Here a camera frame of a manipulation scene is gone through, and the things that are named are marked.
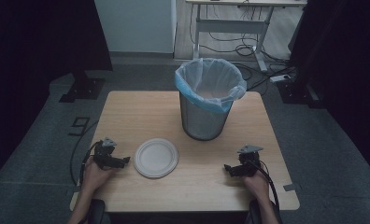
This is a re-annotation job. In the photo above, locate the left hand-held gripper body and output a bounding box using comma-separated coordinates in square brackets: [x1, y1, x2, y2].
[92, 136, 118, 171]

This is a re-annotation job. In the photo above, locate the person's left hand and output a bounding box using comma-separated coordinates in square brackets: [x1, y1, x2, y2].
[80, 156, 118, 194]

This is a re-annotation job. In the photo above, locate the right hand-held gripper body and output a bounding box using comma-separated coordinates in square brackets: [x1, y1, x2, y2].
[236, 144, 264, 178]

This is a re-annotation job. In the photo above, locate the person's right hand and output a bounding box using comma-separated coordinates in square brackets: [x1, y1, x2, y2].
[242, 169, 271, 203]

